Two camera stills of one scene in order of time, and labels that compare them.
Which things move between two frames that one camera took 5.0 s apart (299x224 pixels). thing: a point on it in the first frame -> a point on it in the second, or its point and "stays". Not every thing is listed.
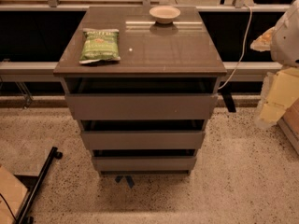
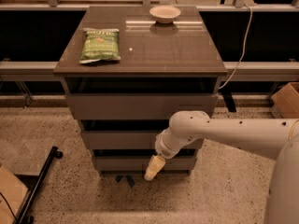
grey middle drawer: (143, 140) stays
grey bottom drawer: (144, 162) stays
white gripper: (286, 41) -> (165, 149)
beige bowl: (164, 14) stays
